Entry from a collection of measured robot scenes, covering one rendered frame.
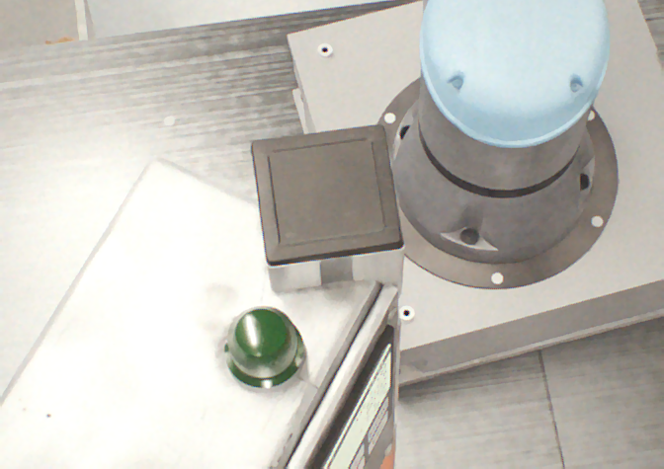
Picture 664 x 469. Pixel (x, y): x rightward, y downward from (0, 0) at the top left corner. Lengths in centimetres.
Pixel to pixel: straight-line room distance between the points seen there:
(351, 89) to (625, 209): 23
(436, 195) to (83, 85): 37
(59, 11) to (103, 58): 105
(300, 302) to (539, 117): 46
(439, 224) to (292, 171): 60
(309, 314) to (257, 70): 81
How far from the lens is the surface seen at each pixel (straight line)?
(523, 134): 95
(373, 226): 48
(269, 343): 47
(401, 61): 118
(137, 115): 128
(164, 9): 133
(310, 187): 49
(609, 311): 116
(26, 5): 238
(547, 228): 109
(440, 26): 94
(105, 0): 135
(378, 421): 59
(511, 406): 117
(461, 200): 106
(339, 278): 50
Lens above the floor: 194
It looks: 65 degrees down
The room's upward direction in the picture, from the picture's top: 4 degrees counter-clockwise
